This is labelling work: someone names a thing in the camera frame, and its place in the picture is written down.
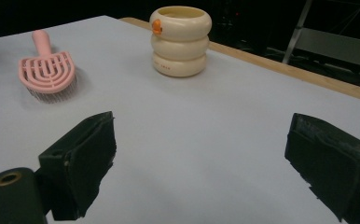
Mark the grey metal stand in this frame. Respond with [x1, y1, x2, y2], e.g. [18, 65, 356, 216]
[282, 0, 360, 71]

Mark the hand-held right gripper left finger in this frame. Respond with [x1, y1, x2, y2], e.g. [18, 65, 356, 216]
[35, 111, 118, 221]

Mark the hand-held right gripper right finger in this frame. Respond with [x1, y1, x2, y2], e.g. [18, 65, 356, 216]
[284, 112, 360, 224]

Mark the white table mat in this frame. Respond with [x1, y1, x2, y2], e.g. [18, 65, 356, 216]
[0, 15, 360, 224]

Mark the cream ringed cup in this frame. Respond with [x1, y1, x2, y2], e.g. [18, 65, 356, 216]
[148, 5, 213, 78]

